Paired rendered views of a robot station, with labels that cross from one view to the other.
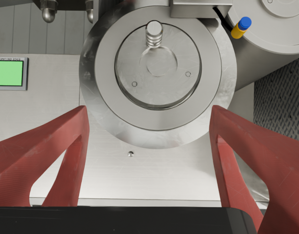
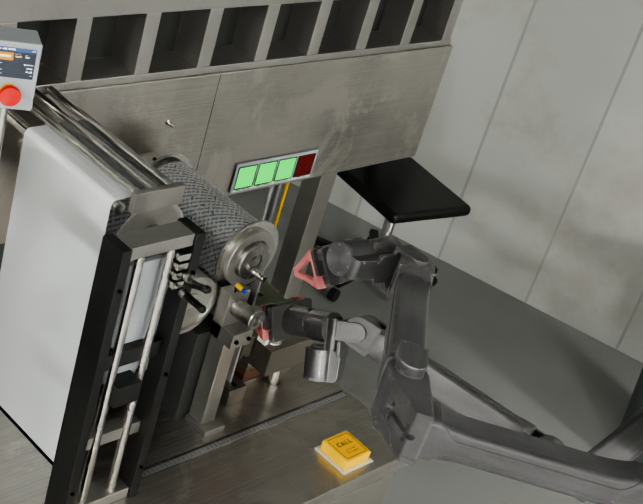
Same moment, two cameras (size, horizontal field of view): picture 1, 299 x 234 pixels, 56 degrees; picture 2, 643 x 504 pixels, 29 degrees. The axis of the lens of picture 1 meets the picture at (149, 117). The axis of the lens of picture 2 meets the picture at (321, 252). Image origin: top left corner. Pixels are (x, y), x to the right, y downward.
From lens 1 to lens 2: 210 cm
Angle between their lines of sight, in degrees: 56
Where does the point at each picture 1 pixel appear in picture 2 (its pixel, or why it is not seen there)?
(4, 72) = (249, 177)
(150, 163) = (153, 115)
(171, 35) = (247, 275)
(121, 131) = (268, 226)
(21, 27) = not seen: hidden behind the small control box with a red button
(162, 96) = (257, 249)
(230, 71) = (220, 263)
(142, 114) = (263, 237)
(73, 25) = not seen: outside the picture
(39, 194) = (247, 73)
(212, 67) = (231, 264)
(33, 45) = not seen: hidden behind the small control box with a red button
